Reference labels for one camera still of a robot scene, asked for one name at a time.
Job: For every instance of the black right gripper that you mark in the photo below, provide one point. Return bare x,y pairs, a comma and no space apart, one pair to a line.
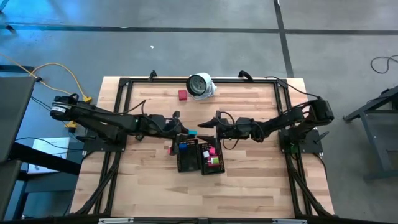
239,129

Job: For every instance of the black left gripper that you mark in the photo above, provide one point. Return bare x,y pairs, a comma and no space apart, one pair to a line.
161,126

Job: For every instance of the small blue box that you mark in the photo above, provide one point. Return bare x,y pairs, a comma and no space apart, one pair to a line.
183,147

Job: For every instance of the white wall charger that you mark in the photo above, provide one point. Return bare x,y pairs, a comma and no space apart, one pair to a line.
206,154

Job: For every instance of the green wall charger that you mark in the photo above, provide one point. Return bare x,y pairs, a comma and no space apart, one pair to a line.
215,160

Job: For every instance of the small red box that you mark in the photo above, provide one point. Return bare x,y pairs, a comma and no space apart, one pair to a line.
183,95

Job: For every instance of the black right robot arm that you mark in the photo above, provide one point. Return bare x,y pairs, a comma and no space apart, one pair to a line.
289,121

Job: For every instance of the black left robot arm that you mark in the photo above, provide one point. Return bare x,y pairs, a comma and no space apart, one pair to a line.
102,123

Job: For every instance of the black slotted plastic basket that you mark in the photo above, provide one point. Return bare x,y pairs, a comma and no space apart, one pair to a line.
189,163
221,168

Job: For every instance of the yellow plug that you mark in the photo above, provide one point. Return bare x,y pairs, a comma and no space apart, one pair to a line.
71,125

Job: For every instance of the white paper sheet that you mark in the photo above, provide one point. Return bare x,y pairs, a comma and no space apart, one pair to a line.
49,147

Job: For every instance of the black metal stand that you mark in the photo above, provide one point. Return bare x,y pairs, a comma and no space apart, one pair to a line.
377,149

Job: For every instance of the black side desk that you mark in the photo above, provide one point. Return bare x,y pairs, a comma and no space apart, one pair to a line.
15,109

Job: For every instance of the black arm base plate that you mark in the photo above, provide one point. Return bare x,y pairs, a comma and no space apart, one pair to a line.
314,146
93,144

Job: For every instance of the silver edge bracket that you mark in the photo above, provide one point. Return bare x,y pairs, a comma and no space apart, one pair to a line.
115,220
289,221

